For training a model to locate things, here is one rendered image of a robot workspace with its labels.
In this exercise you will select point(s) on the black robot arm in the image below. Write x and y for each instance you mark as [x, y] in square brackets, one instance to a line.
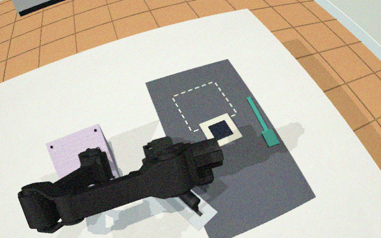
[168, 171]

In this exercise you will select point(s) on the teal small trowel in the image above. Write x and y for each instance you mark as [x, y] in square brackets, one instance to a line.
[268, 134]

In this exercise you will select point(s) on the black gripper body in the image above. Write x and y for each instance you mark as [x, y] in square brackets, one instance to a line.
[205, 177]

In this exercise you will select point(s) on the cream square tile with dark square centre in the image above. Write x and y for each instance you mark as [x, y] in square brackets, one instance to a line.
[222, 128]

